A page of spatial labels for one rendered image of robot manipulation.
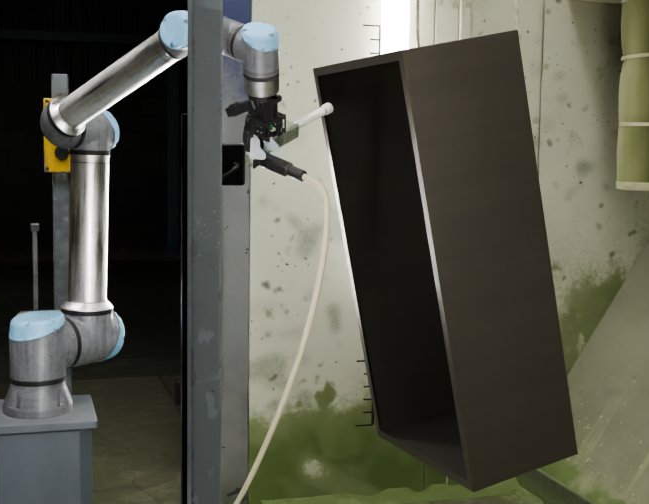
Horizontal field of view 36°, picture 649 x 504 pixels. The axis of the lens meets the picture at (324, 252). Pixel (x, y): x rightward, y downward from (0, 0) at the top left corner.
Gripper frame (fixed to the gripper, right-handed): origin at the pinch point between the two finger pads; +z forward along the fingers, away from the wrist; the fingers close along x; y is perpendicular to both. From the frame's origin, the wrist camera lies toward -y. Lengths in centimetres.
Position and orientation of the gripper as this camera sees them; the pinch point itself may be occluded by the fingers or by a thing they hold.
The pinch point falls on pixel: (256, 158)
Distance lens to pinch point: 266.6
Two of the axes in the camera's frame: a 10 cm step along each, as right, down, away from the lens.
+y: 8.0, 3.5, -4.9
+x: 6.0, -4.4, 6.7
